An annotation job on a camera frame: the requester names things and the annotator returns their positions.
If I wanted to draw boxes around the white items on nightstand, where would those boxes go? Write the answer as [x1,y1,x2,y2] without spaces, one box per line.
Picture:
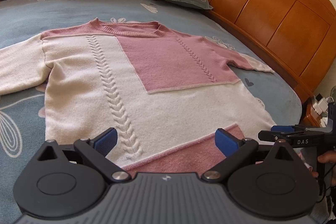
[311,94,334,127]

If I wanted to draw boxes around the blue floral bed sheet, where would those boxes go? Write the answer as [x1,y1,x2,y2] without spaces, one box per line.
[1,0,302,223]

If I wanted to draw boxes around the person's right hand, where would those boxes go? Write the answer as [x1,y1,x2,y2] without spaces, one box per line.
[309,147,335,187]

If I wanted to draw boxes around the orange wooden headboard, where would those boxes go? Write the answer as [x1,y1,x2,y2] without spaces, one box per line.
[166,0,336,127]

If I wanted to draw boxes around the pink and cream knit sweater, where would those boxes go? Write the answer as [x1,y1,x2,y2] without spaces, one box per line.
[1,19,274,170]

